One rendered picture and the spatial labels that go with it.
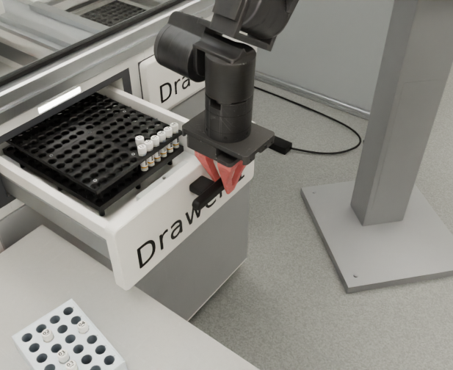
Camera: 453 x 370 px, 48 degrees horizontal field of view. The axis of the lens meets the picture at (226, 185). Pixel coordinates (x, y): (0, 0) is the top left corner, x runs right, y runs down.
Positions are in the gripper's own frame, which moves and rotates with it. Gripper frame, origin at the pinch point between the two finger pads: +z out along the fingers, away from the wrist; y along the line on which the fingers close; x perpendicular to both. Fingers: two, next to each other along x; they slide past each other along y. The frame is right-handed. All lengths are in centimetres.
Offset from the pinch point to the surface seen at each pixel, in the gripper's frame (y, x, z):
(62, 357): 2.7, 27.9, 9.1
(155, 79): 27.9, -16.0, 0.8
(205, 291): 28, -31, 78
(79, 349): 3.2, 25.3, 11.4
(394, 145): 3, -94, 49
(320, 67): 64, -164, 72
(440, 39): 0, -98, 14
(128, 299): 5.4, 15.1, 13.9
